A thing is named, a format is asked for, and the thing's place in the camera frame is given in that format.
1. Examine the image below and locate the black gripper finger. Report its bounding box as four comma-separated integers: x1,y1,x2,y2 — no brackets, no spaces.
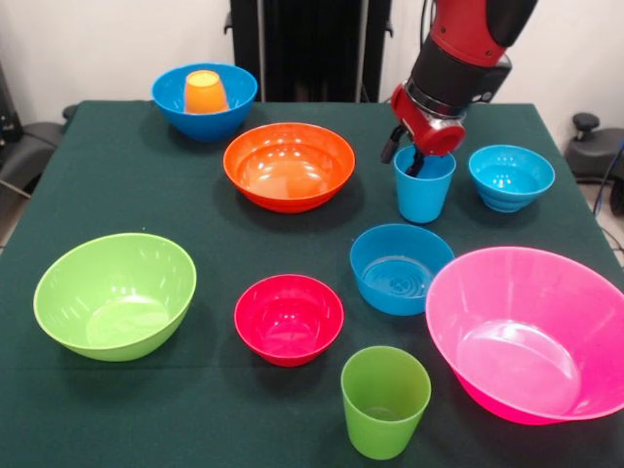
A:
379,125,406,164
404,148,427,177

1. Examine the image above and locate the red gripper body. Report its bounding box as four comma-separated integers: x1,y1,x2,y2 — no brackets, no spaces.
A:
390,83,467,158

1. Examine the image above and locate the blue cup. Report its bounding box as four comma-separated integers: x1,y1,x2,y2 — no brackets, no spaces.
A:
393,145,457,225

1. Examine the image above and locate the orange-red bowl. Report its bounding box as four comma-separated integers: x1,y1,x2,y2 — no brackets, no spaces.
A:
222,121,357,215

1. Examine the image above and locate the large blue bowl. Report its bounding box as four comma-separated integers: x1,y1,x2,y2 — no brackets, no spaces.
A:
151,62,259,143

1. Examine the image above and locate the orange cup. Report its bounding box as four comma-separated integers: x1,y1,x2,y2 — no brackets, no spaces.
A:
182,69,231,115

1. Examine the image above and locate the small light blue ribbed bowl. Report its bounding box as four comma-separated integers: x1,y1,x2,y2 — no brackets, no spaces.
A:
468,144,557,214

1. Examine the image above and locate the blue flat-bottomed bowl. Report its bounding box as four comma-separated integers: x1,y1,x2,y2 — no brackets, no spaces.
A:
349,223,456,317

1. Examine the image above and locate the dark green tablecloth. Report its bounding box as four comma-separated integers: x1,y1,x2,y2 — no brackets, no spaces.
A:
0,99,624,468

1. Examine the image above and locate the large pink bowl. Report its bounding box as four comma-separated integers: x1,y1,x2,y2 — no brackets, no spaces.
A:
424,246,624,426

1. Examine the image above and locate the small pink-red bowl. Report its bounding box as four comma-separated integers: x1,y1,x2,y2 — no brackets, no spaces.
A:
233,273,345,369

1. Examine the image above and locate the green cup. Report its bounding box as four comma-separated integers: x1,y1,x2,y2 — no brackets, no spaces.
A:
339,345,433,461

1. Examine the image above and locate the green bowl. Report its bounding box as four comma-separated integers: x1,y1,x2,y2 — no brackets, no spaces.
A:
32,232,198,363

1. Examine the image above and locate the black equipment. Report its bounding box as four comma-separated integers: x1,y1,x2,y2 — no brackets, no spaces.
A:
0,62,21,143

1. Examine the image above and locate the black pedestal foot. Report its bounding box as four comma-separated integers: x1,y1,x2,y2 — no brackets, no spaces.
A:
0,103,79,191
564,112,624,179

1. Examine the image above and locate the blue cable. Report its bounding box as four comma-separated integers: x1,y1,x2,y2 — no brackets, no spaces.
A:
591,138,624,215

